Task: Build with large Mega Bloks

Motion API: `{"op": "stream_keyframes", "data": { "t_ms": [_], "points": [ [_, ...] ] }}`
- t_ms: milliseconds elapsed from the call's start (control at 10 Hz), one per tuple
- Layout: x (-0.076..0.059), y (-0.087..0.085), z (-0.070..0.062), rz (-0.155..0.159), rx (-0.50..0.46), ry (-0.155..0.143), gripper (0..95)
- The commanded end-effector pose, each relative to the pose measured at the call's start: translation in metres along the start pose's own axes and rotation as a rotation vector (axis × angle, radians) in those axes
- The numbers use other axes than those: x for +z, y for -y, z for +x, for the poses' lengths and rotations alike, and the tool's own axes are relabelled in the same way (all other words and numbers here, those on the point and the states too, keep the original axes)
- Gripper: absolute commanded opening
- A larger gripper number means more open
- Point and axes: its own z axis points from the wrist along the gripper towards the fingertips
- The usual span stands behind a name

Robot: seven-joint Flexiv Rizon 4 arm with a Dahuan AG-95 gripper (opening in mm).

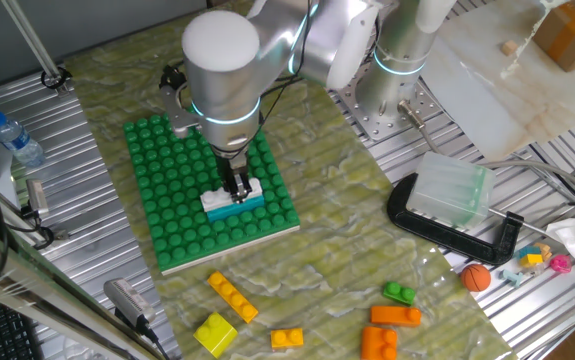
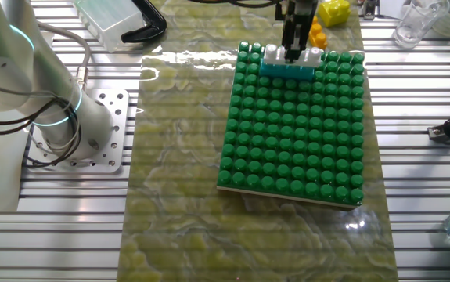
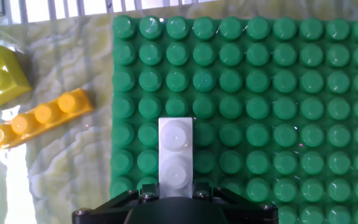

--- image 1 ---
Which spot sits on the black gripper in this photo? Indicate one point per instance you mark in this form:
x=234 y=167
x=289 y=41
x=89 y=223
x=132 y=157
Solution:
x=232 y=160

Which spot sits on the teal four-stud brick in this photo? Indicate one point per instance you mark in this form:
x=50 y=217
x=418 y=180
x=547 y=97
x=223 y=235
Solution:
x=237 y=210

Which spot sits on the white four-stud brick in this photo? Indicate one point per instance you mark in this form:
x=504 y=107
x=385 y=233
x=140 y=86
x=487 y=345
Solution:
x=213 y=199

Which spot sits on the amber four-stud brick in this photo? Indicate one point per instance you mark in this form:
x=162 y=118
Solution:
x=232 y=297

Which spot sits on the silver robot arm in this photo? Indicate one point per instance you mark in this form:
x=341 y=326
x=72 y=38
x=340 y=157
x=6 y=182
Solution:
x=219 y=65

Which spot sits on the green studded baseplate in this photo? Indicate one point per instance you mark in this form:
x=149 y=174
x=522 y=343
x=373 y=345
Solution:
x=177 y=225

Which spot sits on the green marble pattern mat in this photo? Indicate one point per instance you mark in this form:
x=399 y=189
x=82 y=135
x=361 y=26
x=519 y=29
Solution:
x=342 y=240

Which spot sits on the lime yellow square brick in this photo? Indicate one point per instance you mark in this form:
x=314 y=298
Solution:
x=215 y=336

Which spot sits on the amber two-stud brick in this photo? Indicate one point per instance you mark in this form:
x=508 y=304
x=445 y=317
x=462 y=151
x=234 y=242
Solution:
x=287 y=339

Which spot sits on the green two-stud brick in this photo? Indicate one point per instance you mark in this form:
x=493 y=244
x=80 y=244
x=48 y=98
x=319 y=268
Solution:
x=399 y=294

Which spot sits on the orange long brick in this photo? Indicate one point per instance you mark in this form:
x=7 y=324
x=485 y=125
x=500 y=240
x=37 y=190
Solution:
x=394 y=316

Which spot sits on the translucent plastic box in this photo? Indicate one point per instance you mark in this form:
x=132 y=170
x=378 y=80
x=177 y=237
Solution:
x=449 y=190

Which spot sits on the orange square brick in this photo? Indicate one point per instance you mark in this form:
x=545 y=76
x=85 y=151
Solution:
x=378 y=345

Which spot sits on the black C-clamp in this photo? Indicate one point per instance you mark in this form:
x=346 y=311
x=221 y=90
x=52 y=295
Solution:
x=447 y=240

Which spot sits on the clear water bottle blue cap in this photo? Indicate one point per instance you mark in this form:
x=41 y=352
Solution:
x=17 y=140

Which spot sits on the metal tripod pole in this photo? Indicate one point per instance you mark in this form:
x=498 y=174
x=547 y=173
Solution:
x=32 y=42

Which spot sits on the small basketball toy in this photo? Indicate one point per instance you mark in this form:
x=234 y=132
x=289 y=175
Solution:
x=476 y=278

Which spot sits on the white marble pattern sheet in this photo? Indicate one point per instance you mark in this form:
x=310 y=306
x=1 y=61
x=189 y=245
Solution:
x=492 y=100

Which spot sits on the light blue small toy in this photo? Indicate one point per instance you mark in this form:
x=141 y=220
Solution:
x=511 y=277

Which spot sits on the teal small block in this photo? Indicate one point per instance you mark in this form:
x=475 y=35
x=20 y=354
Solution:
x=527 y=249

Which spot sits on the yellow small block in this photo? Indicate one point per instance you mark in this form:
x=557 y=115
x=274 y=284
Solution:
x=531 y=260

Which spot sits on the small wooden cube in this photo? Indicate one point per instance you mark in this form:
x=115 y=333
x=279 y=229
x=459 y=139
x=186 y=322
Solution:
x=509 y=48

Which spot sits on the tan small block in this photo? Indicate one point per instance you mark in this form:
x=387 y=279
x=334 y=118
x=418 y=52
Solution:
x=544 y=249

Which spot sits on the pink small toy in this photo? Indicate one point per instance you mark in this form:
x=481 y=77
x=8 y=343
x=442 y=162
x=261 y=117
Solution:
x=561 y=264

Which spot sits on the brown cardboard box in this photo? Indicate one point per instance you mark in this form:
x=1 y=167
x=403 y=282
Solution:
x=569 y=37

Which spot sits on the gray wrist camera bracket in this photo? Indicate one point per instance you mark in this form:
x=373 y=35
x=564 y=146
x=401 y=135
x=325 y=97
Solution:
x=174 y=115

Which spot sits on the aluminium arm base plate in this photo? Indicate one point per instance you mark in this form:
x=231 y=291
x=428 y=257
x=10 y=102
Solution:
x=367 y=120

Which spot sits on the gray camera with label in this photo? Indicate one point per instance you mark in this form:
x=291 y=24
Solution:
x=128 y=300

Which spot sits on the small gray camera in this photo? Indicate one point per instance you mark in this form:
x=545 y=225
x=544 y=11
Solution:
x=37 y=197

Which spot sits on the metal frame bar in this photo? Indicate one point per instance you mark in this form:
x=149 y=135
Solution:
x=42 y=290

